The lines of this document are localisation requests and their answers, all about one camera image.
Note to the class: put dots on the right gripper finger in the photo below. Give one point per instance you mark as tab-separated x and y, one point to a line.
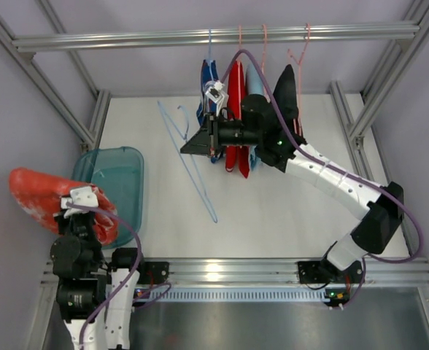
196	149
201	137

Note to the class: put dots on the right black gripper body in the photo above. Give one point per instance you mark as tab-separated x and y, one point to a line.
211	133

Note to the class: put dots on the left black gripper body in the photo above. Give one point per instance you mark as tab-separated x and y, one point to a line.
76	219

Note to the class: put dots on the light blue hanger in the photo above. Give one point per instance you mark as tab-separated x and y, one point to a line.
209	55
178	133

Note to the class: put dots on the orange white trousers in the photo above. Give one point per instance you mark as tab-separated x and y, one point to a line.
39	195

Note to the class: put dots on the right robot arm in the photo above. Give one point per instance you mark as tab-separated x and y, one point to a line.
377	208

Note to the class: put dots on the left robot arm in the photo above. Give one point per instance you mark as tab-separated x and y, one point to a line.
95	297

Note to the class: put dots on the light blue trousers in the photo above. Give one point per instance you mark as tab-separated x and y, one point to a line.
253	158

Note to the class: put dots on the red trousers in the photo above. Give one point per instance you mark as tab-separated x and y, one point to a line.
238	155

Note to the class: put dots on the blue patterned trousers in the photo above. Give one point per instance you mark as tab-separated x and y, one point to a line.
207	108

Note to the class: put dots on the black trousers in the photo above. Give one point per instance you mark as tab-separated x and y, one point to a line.
285	93

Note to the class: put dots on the pink hanger with black trousers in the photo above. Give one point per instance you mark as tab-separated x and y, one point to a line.
299	63

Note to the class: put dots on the teal plastic tray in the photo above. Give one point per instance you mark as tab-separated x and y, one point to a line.
119	172

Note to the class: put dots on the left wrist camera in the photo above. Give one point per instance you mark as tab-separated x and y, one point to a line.
81	196

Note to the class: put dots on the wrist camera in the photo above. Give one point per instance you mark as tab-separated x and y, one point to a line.
81	196
215	92

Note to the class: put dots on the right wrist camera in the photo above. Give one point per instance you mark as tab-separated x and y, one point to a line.
215	92

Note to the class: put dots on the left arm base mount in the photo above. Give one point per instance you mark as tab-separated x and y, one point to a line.
153	272

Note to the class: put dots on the slotted cable duct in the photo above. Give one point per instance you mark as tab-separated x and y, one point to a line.
305	295

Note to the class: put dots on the aluminium frame right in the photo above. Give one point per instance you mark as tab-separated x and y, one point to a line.
394	62

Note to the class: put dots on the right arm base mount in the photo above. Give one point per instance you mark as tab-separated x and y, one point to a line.
318	274

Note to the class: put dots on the aluminium hanging rail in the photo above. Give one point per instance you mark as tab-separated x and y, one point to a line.
249	35

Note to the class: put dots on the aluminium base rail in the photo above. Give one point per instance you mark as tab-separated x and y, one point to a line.
283	272

